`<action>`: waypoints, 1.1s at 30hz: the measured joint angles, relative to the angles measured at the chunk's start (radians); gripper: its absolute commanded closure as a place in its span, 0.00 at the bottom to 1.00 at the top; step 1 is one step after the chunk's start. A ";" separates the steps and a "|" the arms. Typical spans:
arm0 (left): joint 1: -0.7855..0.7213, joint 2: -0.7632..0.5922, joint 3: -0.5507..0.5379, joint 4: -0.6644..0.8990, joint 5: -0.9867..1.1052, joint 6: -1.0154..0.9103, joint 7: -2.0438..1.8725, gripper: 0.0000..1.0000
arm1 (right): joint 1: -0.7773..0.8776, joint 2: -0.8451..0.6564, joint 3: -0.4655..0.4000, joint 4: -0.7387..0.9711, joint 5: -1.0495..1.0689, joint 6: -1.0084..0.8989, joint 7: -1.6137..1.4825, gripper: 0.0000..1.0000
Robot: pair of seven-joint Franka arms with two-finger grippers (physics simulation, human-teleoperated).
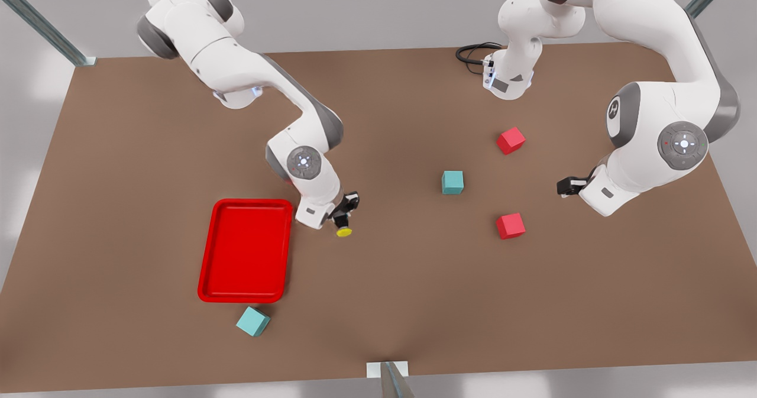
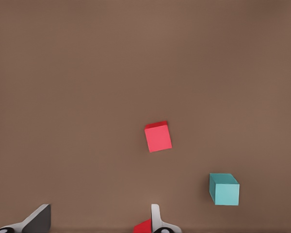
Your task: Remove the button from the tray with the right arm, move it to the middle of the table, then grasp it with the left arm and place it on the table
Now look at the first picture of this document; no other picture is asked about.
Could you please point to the red cube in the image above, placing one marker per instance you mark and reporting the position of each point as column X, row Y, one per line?
column 511, row 141
column 510, row 225

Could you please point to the teal cube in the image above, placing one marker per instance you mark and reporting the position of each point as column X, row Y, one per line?
column 253, row 321
column 452, row 182

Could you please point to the small yellow block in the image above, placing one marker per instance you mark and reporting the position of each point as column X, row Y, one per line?
column 344, row 231

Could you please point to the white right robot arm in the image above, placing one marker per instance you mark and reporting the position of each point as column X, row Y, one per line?
column 236, row 67

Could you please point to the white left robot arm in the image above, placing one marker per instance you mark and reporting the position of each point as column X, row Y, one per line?
column 662, row 120

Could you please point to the red plastic tray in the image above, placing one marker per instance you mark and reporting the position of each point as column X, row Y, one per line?
column 246, row 250

